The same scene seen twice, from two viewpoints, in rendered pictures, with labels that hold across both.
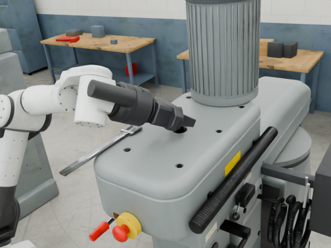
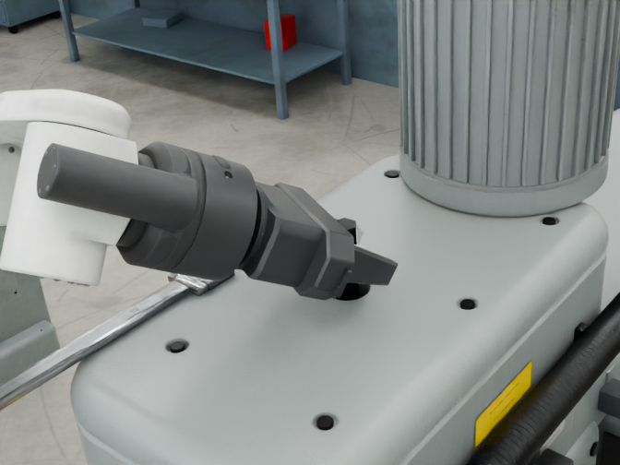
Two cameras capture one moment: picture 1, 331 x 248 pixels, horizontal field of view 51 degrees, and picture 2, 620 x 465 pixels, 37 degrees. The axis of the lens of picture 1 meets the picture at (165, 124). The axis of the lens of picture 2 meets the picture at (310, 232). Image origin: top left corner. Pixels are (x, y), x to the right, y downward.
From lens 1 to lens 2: 0.16 m
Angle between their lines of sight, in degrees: 5
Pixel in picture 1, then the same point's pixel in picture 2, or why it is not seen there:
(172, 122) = (315, 277)
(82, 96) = (26, 189)
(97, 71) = (77, 112)
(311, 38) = not seen: outside the picture
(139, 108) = (209, 232)
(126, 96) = (164, 198)
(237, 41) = (549, 18)
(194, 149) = (380, 365)
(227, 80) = (508, 139)
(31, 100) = not seen: outside the picture
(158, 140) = (277, 323)
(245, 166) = (542, 415)
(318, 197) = not seen: outside the picture
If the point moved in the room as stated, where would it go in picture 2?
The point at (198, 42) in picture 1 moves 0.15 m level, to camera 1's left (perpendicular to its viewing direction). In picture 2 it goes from (427, 15) to (251, 24)
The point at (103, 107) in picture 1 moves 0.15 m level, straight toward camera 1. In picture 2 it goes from (90, 227) to (73, 375)
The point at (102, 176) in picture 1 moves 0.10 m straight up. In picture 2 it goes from (91, 430) to (63, 317)
